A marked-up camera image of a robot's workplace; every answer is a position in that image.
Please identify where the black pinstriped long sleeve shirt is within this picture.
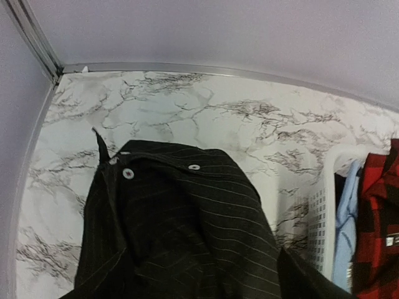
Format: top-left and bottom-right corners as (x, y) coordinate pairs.
(67, 136), (349, 298)

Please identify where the white plastic laundry basket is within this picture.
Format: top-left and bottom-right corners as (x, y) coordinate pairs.
(305, 144), (388, 280)

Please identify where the light blue shirt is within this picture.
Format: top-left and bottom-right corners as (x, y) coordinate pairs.
(332, 160), (362, 293)

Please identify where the red black plaid shirt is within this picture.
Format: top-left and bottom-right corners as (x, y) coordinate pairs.
(352, 139), (398, 298)

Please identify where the aluminium rear table rail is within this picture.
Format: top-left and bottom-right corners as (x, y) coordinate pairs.
(62, 62), (398, 112)

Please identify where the left aluminium frame post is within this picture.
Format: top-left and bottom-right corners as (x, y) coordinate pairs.
(1, 0), (64, 85)

